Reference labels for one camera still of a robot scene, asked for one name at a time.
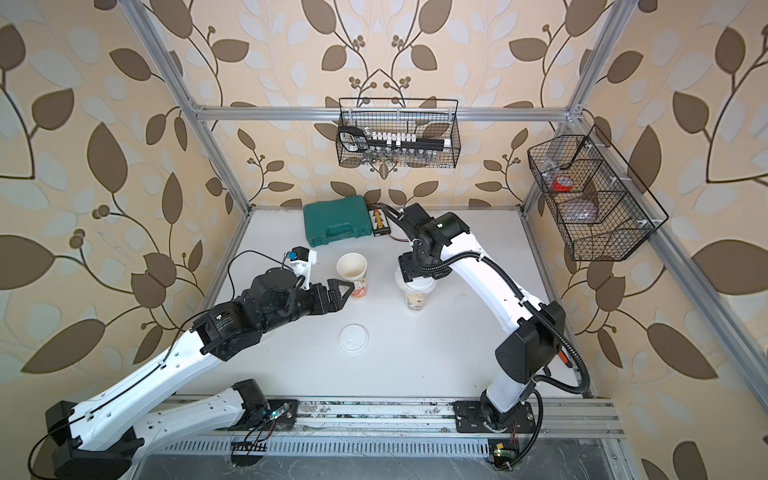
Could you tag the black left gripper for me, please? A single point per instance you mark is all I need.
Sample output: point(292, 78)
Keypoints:
point(315, 292)

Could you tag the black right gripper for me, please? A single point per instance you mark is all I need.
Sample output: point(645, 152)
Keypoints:
point(410, 270)

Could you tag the white plastic cup lid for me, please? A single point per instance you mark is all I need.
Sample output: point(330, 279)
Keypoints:
point(399, 276)

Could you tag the paper milk tea cup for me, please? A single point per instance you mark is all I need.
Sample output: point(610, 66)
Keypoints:
point(415, 300)
point(352, 267)

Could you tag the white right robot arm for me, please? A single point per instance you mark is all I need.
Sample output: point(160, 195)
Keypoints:
point(535, 349)

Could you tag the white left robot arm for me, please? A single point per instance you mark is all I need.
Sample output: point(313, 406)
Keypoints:
point(100, 438)

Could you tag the clear plastic lid left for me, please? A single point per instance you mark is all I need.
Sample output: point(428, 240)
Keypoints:
point(353, 338)

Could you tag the black screwdriver bit box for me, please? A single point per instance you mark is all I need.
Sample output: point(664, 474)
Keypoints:
point(379, 221)

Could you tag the green plastic tool case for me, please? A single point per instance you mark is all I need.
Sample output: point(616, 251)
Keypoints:
point(330, 221)

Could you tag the red object in basket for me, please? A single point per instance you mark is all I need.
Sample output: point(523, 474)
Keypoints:
point(562, 184)

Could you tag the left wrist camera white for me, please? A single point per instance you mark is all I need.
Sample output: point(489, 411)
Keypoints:
point(301, 261)

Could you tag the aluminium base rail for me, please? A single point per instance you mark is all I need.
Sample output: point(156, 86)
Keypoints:
point(405, 427)

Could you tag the black handled scissors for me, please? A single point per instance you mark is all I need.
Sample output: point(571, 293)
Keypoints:
point(352, 139)

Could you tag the black wire basket back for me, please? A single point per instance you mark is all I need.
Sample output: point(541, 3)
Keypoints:
point(402, 132)

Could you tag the black wire basket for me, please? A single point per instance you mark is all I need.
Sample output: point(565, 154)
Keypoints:
point(402, 132)
point(611, 211)

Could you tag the black wire basket right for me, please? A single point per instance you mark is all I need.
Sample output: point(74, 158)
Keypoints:
point(611, 211)

